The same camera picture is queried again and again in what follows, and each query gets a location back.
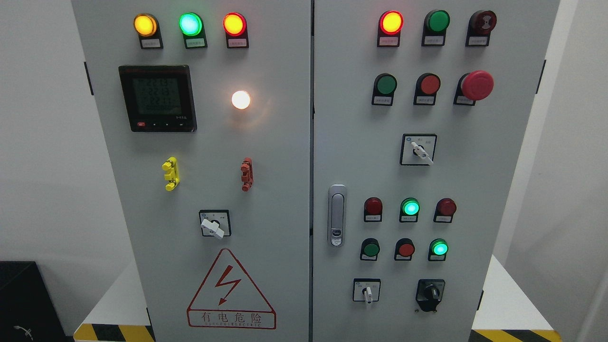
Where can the black rotary knob switch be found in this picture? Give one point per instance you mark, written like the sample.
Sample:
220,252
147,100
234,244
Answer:
429,294

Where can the grey electrical control cabinet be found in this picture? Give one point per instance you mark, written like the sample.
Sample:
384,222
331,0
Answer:
310,70

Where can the silver cabinet door latch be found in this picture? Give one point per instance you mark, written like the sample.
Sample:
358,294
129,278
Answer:
337,198

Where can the red terminal connector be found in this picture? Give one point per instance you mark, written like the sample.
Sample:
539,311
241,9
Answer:
247,174

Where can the dark red indicator left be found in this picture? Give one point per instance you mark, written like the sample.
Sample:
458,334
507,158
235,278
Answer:
372,210

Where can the dark red indicator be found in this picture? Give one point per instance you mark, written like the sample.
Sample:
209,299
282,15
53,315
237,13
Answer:
372,210
445,210

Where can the white glowing indicator lamp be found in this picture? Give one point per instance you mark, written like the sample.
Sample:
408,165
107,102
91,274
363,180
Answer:
241,99

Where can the green push button lower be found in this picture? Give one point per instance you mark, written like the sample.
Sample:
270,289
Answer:
370,249

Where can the green lit indicator middle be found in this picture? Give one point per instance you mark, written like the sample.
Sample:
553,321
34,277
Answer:
409,210

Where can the green push button upper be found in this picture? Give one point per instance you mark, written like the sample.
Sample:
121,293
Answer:
383,90

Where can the red push button lower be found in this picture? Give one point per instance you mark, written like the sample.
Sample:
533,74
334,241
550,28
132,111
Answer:
404,249

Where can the red push button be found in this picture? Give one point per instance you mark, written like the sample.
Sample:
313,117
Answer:
426,89
404,249

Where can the yellow terminal connector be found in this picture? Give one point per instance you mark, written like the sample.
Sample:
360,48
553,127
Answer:
172,174

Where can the dark red indicator right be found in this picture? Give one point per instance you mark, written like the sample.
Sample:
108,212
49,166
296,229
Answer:
445,210

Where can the red electric hazard warning sticker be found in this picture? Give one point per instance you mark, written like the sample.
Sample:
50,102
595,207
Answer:
229,298

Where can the red push button upper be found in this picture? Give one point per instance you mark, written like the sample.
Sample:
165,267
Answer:
426,89

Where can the green lit push button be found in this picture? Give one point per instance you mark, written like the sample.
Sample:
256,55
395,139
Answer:
437,250

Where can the red amber indicator light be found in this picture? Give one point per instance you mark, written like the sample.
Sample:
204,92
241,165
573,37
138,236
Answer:
235,26

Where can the black digital power meter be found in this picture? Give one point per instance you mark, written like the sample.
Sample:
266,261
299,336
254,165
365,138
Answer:
158,98

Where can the red lit indicator right door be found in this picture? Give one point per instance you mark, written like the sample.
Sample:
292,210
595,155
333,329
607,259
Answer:
389,29

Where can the green lit indicator light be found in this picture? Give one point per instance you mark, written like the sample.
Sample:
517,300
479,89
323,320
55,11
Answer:
193,31

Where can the red emergency stop mushroom button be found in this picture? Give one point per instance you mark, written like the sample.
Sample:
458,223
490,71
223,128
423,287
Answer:
473,86

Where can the green unlit indicator light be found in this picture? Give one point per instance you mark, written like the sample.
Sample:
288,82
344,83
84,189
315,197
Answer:
435,27

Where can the amber indicator light top left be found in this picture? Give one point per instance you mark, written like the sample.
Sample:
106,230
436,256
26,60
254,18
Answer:
148,30

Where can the dark red buzzer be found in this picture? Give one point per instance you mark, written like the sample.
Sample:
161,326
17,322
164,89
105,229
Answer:
480,26

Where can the white platform with hazard stripes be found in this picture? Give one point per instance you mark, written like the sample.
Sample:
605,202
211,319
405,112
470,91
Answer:
505,313

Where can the white-handled selector switch left door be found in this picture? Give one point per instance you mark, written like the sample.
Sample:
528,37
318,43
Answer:
215,223

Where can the white-handled selector switch upper right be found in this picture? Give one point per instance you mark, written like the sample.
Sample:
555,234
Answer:
418,149

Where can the white-handled selector switch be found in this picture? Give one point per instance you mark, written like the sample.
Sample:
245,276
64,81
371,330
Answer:
366,290
418,149

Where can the white-handled selector switch lower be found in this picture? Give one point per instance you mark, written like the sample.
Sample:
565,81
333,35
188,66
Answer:
366,290

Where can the black box with cable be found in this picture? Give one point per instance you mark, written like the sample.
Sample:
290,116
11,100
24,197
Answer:
26,310

